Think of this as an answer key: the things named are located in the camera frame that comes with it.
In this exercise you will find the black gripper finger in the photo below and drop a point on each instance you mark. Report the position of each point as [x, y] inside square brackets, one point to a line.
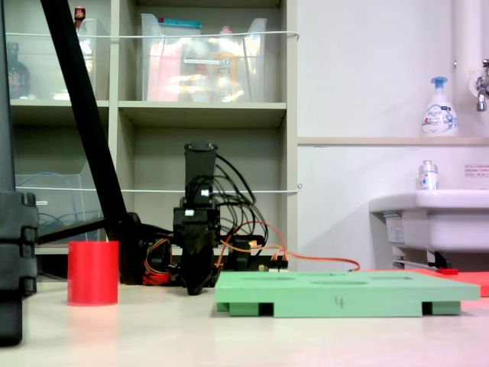
[189, 260]
[206, 252]

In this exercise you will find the red cylinder block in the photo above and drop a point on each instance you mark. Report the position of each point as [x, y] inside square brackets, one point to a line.
[93, 273]

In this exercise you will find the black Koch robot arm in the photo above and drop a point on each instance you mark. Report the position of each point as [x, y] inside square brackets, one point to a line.
[200, 168]

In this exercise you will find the beige shelf unit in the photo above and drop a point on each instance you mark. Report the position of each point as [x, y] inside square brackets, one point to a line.
[202, 111]

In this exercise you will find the clear file box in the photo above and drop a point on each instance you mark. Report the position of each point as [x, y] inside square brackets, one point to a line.
[57, 206]

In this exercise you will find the pink pack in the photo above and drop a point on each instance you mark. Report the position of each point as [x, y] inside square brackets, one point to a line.
[162, 76]

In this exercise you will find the bottle with pink cap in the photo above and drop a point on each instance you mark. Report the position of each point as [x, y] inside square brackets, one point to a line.
[225, 65]

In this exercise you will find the large clear storage bin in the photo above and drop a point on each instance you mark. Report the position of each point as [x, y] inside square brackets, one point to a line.
[260, 57]

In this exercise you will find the black tripod with notched leg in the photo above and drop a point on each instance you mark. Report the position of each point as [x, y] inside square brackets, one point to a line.
[15, 229]

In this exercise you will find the green shape sorting board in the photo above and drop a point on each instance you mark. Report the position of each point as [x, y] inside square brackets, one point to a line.
[382, 298]

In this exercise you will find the bag with blue strip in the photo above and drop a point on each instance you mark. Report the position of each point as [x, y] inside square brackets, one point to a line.
[179, 23]

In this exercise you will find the dark glass bottle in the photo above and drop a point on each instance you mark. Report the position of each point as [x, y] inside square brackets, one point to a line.
[17, 76]

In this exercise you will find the small clear bottle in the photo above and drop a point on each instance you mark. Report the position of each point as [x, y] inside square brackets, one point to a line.
[428, 179]

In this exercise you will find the white sink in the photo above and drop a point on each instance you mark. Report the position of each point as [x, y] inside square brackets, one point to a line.
[439, 225]

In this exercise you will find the bottle with red cap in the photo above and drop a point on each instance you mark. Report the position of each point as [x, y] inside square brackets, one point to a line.
[79, 15]

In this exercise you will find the white soap pump bottle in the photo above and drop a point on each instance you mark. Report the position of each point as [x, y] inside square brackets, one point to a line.
[439, 118]

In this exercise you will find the metal faucet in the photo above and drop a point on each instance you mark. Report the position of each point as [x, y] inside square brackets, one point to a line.
[482, 86]

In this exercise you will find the red arm base plate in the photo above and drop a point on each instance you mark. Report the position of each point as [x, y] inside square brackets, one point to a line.
[156, 278]

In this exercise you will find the red printed wall sticker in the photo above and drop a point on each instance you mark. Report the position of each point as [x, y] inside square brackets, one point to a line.
[477, 171]

